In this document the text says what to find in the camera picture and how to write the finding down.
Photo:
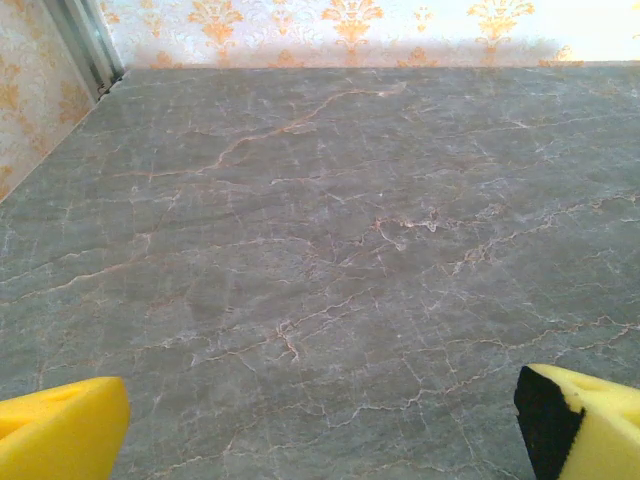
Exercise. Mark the aluminium frame post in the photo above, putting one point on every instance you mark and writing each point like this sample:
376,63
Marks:
85,40

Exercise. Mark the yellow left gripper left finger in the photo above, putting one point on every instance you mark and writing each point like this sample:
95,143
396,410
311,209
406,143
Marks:
55,435

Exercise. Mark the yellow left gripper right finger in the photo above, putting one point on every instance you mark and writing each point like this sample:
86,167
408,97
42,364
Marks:
595,435

